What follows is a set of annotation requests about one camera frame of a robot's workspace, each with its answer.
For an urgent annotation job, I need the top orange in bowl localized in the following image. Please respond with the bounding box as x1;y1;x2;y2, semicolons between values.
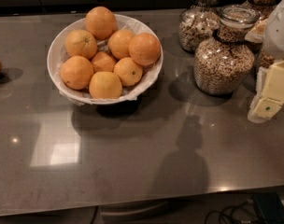
85;7;118;40

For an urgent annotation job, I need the upper middle orange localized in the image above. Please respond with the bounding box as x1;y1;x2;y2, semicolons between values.
107;29;135;60

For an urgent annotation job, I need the black cable under table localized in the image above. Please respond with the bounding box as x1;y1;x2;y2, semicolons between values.
205;201;262;224

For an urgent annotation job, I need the back right glass jar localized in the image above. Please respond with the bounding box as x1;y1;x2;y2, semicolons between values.
244;0;276;71

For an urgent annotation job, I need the orange in bowl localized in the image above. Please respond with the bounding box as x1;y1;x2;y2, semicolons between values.
91;51;117;72
85;7;118;40
129;33;161;66

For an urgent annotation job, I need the upper left orange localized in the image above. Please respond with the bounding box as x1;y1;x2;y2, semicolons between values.
64;29;97;59

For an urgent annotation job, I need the right orange in bowl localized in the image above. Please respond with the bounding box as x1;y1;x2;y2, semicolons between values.
129;33;161;66

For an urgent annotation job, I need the lower right small orange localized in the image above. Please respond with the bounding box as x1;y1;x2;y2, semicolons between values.
114;57;143;87

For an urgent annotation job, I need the white bowl with liner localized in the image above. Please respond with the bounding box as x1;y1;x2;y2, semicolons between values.
47;14;163;105

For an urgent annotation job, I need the black box under table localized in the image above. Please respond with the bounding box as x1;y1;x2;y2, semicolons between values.
252;193;284;224

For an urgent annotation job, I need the bottom front orange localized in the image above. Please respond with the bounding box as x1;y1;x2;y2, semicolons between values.
89;72;122;99

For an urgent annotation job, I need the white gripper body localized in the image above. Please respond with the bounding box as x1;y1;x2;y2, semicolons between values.
263;0;284;60

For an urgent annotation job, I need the centre orange in bowl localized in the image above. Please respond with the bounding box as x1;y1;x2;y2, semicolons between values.
91;51;117;72

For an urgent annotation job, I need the lower left orange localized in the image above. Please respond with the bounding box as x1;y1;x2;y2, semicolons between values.
60;56;94;91

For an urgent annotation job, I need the front glass cereal jar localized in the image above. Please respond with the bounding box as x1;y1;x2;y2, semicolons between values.
193;5;260;96

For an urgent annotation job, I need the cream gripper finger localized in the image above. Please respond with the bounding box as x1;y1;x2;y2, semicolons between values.
245;20;267;43
248;60;284;123

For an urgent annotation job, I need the back left glass jar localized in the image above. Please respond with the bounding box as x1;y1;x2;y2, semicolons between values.
178;0;219;52

